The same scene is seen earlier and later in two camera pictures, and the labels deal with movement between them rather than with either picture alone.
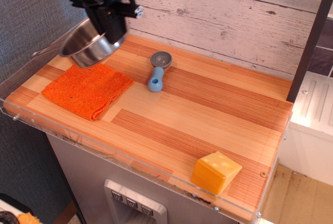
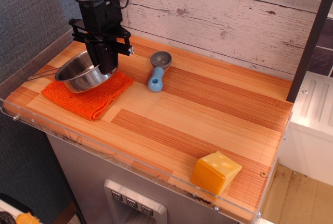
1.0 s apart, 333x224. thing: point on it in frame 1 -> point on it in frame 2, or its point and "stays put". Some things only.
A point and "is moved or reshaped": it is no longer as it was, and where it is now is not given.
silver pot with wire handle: (84, 47) is moved or reshaped
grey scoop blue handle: (159, 60) stays put
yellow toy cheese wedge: (212, 173) stays put
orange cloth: (87, 92) stays put
